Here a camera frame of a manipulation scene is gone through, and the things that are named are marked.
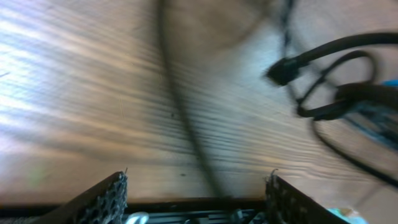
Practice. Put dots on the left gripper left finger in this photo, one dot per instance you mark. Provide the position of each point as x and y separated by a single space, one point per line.
103 203

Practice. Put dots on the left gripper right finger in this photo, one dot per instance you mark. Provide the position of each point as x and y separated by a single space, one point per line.
287 205

